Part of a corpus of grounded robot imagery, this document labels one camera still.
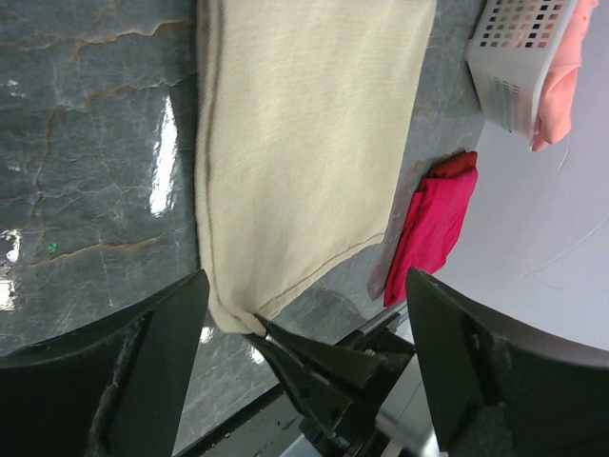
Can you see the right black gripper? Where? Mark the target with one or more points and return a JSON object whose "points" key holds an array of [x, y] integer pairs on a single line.
{"points": [[338, 389]]}

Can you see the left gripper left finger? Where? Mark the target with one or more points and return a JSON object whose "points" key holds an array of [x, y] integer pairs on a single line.
{"points": [[115, 387]]}

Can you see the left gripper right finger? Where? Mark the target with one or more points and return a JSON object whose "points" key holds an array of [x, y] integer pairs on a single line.
{"points": [[496, 385]]}

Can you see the beige cloth napkin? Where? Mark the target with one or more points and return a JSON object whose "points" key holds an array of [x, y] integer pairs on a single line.
{"points": [[304, 112]]}

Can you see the red cloth napkin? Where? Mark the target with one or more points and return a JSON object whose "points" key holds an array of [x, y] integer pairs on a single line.
{"points": [[434, 221]]}

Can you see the salmon pink cloth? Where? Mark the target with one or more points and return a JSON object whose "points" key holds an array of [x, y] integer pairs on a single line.
{"points": [[558, 92]]}

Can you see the white plastic basket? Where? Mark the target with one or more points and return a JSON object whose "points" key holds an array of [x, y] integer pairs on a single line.
{"points": [[509, 57]]}

